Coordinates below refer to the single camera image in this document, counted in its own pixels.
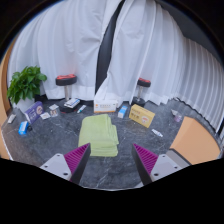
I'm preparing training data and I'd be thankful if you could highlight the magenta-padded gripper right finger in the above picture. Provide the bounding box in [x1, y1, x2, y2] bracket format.
[130, 143, 193, 187]

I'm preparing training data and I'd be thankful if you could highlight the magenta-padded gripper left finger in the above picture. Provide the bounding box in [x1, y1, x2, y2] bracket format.
[39, 142, 92, 185]

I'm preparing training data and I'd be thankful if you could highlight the green towel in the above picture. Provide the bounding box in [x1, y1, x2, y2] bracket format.
[77, 113, 120, 158]

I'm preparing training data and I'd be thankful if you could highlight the small white tube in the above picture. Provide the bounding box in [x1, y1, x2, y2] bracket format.
[151, 128, 165, 138]

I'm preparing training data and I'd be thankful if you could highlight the blue and white dispenser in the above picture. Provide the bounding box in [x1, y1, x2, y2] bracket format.
[18, 120, 33, 136]

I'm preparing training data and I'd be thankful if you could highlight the yellow box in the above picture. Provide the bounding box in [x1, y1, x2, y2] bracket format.
[128, 103, 156, 129]

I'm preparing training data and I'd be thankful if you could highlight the purple box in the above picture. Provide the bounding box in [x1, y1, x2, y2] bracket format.
[23, 100, 45, 125]

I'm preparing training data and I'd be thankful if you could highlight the flat white box stack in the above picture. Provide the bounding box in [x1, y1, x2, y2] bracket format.
[63, 97, 82, 110]

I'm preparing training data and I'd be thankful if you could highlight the white small packet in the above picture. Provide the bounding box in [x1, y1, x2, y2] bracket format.
[7, 113, 17, 125]

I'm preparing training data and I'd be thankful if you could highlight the blue and white small box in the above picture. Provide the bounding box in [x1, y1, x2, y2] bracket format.
[117, 105, 129, 120]

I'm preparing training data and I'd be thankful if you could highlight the white and orange box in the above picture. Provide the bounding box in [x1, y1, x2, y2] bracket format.
[93, 99, 119, 115]

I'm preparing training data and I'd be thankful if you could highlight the black stool with red trim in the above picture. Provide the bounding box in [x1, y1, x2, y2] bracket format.
[131, 77, 152, 108]
[55, 73, 78, 113]

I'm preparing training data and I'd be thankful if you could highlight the green potted plant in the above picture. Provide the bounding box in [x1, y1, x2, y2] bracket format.
[6, 65, 48, 113]

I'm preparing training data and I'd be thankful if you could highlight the white curtain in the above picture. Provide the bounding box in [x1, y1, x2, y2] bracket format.
[7, 0, 122, 101]
[94, 0, 224, 133]

